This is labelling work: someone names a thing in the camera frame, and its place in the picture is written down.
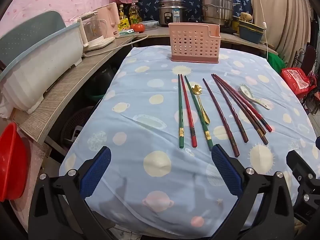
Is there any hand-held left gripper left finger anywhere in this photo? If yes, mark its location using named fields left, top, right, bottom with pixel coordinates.
left=28, top=146, right=118, bottom=240

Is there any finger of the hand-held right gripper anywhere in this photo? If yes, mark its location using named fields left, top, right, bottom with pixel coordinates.
left=286, top=149, right=320, bottom=227

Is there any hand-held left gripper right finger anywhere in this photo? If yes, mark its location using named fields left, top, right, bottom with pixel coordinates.
left=207, top=144, right=296, bottom=240

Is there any green chopstick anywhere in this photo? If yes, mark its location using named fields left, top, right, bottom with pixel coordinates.
left=184, top=75, right=214, bottom=152
left=178, top=74, right=184, bottom=148

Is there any dark red chopstick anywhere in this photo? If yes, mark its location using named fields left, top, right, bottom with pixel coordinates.
left=211, top=74, right=248, bottom=143
left=202, top=78, right=240, bottom=158
left=213, top=74, right=269, bottom=145
left=214, top=74, right=267, bottom=135

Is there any pink perforated utensil basket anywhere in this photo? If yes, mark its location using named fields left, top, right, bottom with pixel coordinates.
left=168, top=22, right=222, bottom=64

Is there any black woven basket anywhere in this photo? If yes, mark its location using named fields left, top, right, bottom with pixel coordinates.
left=60, top=106, right=94, bottom=151

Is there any red plastic basin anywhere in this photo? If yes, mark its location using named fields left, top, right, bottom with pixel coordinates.
left=0, top=122, right=29, bottom=202

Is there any white ceramic spoon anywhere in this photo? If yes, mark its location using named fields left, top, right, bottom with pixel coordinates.
left=239, top=84, right=271, bottom=110

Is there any red printed bag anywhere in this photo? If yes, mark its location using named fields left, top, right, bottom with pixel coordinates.
left=280, top=67, right=317, bottom=96

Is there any gold flower spoon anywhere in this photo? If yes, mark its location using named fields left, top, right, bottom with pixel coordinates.
left=191, top=84, right=211, bottom=126

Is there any blue planet print tablecloth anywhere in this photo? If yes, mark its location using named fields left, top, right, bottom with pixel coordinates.
left=59, top=45, right=316, bottom=233

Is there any green plastic bag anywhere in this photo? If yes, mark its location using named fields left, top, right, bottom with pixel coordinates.
left=266, top=51, right=287, bottom=74

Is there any blue yellow plastic basin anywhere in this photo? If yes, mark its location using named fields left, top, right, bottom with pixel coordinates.
left=239, top=29, right=264, bottom=44
left=237, top=19, right=266, bottom=34

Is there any white glass kettle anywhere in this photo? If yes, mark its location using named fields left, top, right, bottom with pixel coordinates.
left=76, top=10, right=117, bottom=53

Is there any beige curtain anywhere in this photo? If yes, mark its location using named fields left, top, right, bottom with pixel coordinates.
left=250, top=0, right=316, bottom=63

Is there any red tomato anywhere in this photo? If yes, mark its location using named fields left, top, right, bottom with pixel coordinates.
left=130, top=23, right=146, bottom=33

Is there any yellow label oil bottle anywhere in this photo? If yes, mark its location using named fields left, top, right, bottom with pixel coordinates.
left=118, top=4, right=130, bottom=29

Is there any pink electric kettle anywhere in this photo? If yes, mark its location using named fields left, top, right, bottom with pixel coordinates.
left=96, top=2, right=120, bottom=39

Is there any clear plastic food container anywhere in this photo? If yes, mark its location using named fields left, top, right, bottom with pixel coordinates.
left=141, top=20, right=159, bottom=31

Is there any clear cooking oil bottle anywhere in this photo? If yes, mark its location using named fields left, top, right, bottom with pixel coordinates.
left=129, top=3, right=142, bottom=25

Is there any steel steamer pot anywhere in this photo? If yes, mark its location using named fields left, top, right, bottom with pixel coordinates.
left=201, top=0, right=233, bottom=27

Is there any steel rice cooker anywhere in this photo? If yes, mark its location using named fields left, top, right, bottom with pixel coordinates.
left=158, top=0, right=186, bottom=27

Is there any pink dotted curtain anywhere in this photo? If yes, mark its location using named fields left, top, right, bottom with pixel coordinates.
left=0, top=0, right=121, bottom=46

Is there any white kettle cable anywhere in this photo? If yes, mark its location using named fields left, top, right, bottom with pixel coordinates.
left=84, top=33, right=149, bottom=57

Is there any white cable with switch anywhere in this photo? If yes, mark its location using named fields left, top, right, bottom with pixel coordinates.
left=256, top=0, right=276, bottom=53

